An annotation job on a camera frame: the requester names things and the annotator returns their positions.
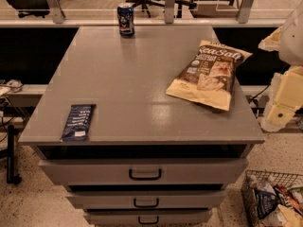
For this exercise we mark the dark blue snack bag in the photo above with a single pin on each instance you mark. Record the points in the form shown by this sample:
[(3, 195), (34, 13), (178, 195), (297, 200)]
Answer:
[(266, 203)]

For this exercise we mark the black bottom drawer handle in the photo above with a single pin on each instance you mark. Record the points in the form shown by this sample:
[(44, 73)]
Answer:
[(148, 220)]

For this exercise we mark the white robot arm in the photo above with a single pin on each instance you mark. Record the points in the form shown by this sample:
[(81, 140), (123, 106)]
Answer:
[(291, 39)]

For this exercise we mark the black middle drawer handle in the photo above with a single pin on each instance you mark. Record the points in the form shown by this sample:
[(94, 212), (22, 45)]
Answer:
[(146, 203)]

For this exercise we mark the blue pepsi can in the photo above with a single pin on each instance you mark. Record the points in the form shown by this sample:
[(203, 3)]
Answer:
[(125, 16)]

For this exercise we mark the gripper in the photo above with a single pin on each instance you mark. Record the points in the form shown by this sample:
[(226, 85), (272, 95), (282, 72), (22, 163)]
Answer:
[(293, 41)]

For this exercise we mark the black office chair centre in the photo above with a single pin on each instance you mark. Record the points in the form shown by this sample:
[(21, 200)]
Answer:
[(144, 5)]

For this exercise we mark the black drawer handle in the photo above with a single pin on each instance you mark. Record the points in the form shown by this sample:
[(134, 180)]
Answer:
[(146, 203), (145, 175), (148, 220)]

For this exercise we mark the grey drawer cabinet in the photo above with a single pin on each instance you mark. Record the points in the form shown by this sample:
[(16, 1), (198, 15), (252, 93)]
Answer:
[(135, 125)]

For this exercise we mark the red snack bag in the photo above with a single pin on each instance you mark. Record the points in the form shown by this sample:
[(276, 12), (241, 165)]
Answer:
[(286, 198)]

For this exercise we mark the wire basket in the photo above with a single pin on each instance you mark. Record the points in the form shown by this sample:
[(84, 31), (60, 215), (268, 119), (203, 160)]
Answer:
[(282, 216)]

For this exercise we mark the brown sea salt chip bag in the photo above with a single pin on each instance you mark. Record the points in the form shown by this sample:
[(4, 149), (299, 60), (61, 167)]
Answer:
[(209, 78)]

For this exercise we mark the black top drawer handle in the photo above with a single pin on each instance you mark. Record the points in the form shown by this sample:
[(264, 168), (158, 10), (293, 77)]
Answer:
[(145, 175)]

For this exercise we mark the dark blue snack bar wrapper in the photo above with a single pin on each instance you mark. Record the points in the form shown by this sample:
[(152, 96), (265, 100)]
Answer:
[(78, 122)]

